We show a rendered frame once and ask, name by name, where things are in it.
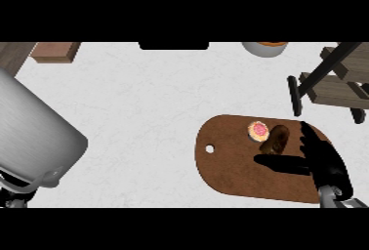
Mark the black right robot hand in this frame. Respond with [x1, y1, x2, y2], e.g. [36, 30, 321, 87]
[253, 120, 354, 200]

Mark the pink frosted cupcake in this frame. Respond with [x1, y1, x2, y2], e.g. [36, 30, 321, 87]
[247, 120, 272, 144]

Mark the brown wooden cutting board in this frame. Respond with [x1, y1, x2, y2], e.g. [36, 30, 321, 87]
[194, 113, 338, 206]

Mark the dark wooden board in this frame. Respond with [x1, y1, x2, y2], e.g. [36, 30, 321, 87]
[0, 42, 39, 78]

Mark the dark brown oblong pastry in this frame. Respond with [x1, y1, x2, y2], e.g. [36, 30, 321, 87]
[259, 124, 291, 156]

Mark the grey bowl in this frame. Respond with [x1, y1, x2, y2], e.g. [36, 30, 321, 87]
[241, 41, 290, 59]

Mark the orange fruit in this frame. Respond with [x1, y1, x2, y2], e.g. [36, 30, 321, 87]
[256, 41, 288, 48]

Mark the brown wooden block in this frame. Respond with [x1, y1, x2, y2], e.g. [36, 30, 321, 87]
[31, 42, 83, 64]

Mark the black frame wooden tiered basket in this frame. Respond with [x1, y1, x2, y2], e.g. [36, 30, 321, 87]
[285, 41, 369, 126]

